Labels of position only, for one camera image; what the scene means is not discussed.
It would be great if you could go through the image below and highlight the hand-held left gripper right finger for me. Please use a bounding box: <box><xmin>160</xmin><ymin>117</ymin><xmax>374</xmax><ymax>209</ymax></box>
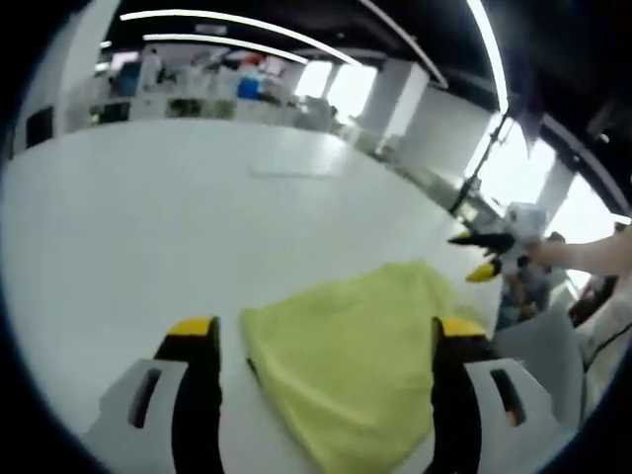
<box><xmin>430</xmin><ymin>315</ymin><xmax>578</xmax><ymax>474</ymax></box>

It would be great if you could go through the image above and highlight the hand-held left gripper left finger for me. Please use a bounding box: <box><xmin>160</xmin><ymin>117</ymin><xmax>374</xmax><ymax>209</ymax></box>
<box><xmin>80</xmin><ymin>314</ymin><xmax>224</xmax><ymax>474</ymax></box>

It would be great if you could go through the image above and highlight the yellow blue grey garment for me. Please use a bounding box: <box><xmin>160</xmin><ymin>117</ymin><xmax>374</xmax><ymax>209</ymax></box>
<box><xmin>239</xmin><ymin>258</ymin><xmax>491</xmax><ymax>474</ymax></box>

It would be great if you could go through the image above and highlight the grey panel on stand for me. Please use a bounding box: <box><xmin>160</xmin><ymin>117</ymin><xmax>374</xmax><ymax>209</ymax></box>
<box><xmin>450</xmin><ymin>87</ymin><xmax>548</xmax><ymax>222</ymax></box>

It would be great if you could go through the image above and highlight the person's white printed shirt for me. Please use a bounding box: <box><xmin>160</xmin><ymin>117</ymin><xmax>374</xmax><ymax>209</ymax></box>
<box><xmin>566</xmin><ymin>275</ymin><xmax>632</xmax><ymax>422</ymax></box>

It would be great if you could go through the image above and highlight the straight ceiling light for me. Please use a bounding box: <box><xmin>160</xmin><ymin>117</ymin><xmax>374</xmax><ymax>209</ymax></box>
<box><xmin>465</xmin><ymin>0</ymin><xmax>511</xmax><ymax>116</ymax></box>

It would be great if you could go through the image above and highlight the white counter with cabinets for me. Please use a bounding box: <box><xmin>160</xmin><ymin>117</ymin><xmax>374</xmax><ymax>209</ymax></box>
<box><xmin>62</xmin><ymin>92</ymin><xmax>338</xmax><ymax>130</ymax></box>

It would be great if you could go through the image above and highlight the long curved ceiling light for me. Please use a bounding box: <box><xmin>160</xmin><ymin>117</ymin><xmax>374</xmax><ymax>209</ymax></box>
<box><xmin>142</xmin><ymin>33</ymin><xmax>311</xmax><ymax>66</ymax></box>
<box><xmin>118</xmin><ymin>10</ymin><xmax>357</xmax><ymax>69</ymax></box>

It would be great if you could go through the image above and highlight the white square pillar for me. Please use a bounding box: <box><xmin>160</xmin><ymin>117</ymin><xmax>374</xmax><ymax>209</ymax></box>
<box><xmin>52</xmin><ymin>0</ymin><xmax>123</xmax><ymax>133</ymax></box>

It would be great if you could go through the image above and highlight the black cable over shirt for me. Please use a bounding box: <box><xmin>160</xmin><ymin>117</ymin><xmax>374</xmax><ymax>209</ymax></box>
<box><xmin>581</xmin><ymin>324</ymin><xmax>632</xmax><ymax>377</ymax></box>

